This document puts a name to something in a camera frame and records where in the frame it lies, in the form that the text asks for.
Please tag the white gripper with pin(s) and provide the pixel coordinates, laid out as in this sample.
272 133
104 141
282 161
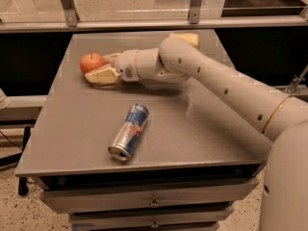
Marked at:
126 64

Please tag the red apple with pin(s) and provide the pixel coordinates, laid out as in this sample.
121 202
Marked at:
91 61

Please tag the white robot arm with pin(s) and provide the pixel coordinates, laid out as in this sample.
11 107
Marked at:
279 116

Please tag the yellow sponge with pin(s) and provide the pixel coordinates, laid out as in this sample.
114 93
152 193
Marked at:
191 38

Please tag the blue silver energy drink can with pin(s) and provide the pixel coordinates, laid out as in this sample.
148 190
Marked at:
126 140

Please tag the grey drawer cabinet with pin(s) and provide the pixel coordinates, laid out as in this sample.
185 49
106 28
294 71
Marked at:
146 156

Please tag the upper grey drawer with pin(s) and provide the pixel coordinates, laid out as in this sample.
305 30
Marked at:
149 196

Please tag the grey drawer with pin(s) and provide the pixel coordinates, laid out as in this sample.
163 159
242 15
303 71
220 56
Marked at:
149 196
159 219

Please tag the lower grey drawer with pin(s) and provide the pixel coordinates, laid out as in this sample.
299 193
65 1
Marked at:
159 219

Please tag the metal railing frame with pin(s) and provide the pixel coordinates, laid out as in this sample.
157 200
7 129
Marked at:
112 15

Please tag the black stand with cable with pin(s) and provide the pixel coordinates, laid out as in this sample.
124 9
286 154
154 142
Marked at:
22 189

